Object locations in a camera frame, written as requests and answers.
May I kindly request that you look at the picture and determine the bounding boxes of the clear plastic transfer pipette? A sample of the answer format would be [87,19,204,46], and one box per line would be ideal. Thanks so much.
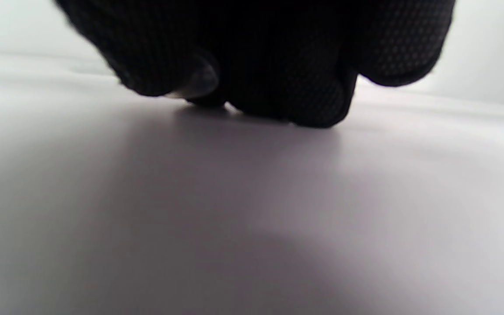
[164,59,221,100]

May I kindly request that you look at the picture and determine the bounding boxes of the person's right hand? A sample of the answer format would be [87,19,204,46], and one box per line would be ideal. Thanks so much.
[53,0,457,129]

